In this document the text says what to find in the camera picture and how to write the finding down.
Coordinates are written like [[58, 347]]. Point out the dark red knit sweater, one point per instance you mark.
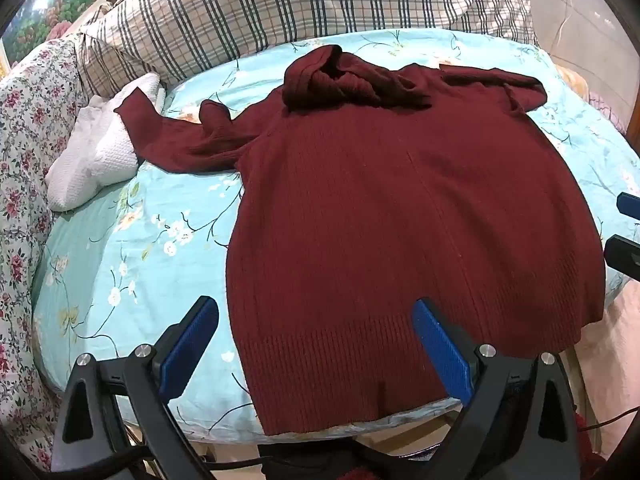
[[400, 210]]

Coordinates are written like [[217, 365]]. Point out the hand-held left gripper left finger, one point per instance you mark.
[[187, 345]]

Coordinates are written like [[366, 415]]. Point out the light blue floral bedsheet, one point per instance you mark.
[[150, 260]]

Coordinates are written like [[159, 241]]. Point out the white waffle towel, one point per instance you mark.
[[95, 160]]

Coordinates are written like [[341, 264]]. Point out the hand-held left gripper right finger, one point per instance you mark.
[[440, 350]]

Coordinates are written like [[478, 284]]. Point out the floral print blanket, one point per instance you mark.
[[25, 160]]

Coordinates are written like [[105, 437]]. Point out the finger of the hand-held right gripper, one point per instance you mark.
[[630, 206], [625, 257]]

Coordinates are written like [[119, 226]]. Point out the landscape wall painting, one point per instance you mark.
[[65, 5]]

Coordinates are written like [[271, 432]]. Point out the pink blanket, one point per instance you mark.
[[615, 360]]

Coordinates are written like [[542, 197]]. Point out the plaid quilt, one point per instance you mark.
[[225, 10]]

